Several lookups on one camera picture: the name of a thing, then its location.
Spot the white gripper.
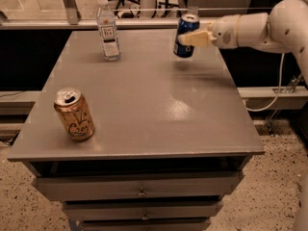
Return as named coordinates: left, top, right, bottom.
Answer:
left=178, top=14, right=240, bottom=49

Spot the blue pepsi can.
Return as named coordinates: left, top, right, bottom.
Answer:
left=173, top=13, right=200, bottom=58

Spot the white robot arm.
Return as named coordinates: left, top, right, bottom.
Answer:
left=180, top=0, right=308, bottom=231

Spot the gold lacroix can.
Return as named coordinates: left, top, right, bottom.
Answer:
left=54, top=88, right=94, bottom=141

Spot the clear tea water bottle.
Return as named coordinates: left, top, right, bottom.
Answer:
left=96, top=0, right=120, bottom=62

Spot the grey drawer cabinet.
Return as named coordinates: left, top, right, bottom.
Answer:
left=9, top=30, right=264, bottom=231

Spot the grey metal railing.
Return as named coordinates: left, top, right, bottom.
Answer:
left=0, top=0, right=308, bottom=31

